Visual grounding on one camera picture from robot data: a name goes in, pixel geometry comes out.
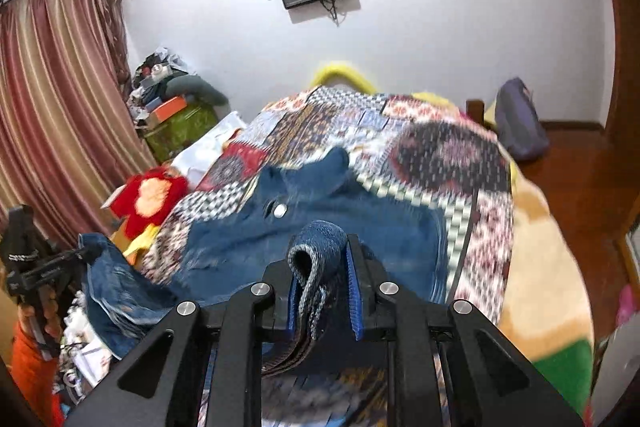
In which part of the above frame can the patchwork quilt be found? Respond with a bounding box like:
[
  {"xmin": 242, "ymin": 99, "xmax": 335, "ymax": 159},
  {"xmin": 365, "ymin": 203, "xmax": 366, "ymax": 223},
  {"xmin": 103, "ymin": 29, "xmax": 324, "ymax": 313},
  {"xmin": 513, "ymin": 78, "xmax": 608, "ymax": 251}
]
[{"xmin": 140, "ymin": 86, "xmax": 517, "ymax": 427}]

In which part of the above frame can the yellow plush toy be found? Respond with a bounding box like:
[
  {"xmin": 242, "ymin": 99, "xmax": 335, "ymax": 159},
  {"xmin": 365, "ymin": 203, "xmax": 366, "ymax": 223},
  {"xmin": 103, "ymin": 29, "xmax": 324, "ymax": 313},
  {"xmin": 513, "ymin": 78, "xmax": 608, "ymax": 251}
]
[{"xmin": 121, "ymin": 227, "xmax": 162, "ymax": 264}]

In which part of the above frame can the green patterned box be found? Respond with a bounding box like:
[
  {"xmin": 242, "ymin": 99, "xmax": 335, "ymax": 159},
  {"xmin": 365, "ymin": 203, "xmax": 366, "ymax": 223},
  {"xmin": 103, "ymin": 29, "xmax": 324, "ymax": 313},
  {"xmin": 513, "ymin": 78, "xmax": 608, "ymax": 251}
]
[{"xmin": 142, "ymin": 103, "xmax": 219, "ymax": 163}]

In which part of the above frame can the striped red gold curtain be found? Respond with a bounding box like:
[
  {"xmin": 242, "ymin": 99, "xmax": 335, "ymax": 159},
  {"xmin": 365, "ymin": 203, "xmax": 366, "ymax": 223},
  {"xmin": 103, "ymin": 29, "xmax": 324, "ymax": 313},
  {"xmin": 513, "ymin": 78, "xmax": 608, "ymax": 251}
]
[{"xmin": 0, "ymin": 0, "xmax": 162, "ymax": 254}]

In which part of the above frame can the orange box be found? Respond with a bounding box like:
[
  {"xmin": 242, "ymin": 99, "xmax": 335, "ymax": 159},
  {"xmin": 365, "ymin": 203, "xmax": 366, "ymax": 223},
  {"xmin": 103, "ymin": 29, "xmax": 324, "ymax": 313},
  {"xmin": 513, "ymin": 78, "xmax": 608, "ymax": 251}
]
[{"xmin": 147, "ymin": 95, "xmax": 189, "ymax": 126}]

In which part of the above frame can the white pillow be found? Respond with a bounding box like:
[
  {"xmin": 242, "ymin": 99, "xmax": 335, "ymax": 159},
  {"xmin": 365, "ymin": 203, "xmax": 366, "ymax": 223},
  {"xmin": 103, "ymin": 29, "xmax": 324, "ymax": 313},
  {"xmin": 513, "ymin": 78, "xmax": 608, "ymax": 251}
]
[{"xmin": 170, "ymin": 111, "xmax": 249, "ymax": 181}]

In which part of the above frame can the red plush toy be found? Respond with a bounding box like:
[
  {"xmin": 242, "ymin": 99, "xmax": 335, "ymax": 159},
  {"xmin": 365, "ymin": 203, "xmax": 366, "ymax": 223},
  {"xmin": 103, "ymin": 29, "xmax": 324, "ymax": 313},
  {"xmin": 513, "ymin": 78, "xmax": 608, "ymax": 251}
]
[{"xmin": 109, "ymin": 166, "xmax": 189, "ymax": 241}]

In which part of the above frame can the yellow bed headboard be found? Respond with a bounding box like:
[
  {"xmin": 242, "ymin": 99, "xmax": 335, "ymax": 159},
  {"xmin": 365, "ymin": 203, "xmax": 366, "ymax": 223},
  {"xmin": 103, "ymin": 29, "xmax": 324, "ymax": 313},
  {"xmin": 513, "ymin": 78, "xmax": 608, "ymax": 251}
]
[{"xmin": 307, "ymin": 61, "xmax": 384, "ymax": 96}]

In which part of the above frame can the person's left hand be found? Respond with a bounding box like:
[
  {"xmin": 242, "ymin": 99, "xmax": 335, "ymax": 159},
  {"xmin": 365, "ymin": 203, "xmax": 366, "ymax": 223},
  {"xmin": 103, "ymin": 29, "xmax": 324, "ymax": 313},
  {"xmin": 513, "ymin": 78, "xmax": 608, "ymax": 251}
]
[{"xmin": 20, "ymin": 284, "xmax": 65, "ymax": 348}]

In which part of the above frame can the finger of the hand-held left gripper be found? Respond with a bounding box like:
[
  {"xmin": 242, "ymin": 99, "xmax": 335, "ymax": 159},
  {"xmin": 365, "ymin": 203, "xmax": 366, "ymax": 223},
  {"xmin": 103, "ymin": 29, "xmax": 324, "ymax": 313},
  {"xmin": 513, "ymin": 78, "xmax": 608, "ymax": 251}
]
[{"xmin": 37, "ymin": 246, "xmax": 101, "ymax": 290}]

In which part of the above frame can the grey purple backpack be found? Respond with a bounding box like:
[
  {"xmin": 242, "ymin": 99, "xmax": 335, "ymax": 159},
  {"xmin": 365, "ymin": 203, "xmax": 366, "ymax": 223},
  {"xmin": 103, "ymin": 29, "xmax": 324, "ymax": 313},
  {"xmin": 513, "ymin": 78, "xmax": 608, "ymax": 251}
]
[{"xmin": 492, "ymin": 77, "xmax": 551, "ymax": 163}]

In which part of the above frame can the blue denim jacket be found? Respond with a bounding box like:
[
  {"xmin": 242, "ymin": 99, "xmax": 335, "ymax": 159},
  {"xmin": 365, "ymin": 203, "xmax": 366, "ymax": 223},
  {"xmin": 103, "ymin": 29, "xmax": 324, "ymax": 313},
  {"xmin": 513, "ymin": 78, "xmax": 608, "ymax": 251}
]
[{"xmin": 79, "ymin": 147, "xmax": 452, "ymax": 379}]

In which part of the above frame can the white flat box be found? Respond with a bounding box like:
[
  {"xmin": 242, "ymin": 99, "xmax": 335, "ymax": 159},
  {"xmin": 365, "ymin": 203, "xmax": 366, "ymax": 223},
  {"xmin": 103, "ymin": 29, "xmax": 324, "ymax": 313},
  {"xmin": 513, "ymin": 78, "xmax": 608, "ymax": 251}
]
[{"xmin": 100, "ymin": 186, "xmax": 127, "ymax": 211}]

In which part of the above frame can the pink toy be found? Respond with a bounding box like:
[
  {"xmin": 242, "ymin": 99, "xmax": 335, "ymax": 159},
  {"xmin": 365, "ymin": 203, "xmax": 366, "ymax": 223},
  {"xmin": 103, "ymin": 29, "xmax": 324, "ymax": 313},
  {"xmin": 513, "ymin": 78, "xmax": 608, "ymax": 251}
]
[{"xmin": 615, "ymin": 284, "xmax": 640, "ymax": 329}]

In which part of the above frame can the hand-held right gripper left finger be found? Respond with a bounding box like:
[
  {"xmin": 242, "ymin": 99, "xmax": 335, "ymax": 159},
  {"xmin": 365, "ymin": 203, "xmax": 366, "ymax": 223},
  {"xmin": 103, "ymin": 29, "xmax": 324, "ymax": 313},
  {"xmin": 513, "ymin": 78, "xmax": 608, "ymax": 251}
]
[{"xmin": 65, "ymin": 257, "xmax": 301, "ymax": 427}]

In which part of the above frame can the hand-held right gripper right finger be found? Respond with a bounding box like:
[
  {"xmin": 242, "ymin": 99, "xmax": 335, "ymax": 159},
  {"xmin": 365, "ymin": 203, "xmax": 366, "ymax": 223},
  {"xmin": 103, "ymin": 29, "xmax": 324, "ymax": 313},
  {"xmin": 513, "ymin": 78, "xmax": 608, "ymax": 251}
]
[{"xmin": 344, "ymin": 234, "xmax": 587, "ymax": 427}]

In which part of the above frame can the wooden door frame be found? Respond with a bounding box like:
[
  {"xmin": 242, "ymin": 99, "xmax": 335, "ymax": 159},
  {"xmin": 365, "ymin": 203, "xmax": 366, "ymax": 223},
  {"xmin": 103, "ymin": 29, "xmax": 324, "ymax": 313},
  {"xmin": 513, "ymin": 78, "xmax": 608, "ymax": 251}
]
[{"xmin": 590, "ymin": 0, "xmax": 640, "ymax": 233}]

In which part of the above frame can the black monitor cable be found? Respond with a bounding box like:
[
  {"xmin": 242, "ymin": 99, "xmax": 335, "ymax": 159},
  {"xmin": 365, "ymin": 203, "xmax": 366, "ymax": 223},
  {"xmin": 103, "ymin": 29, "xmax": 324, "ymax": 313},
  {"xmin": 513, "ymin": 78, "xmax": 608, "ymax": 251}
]
[{"xmin": 320, "ymin": 0, "xmax": 347, "ymax": 26}]

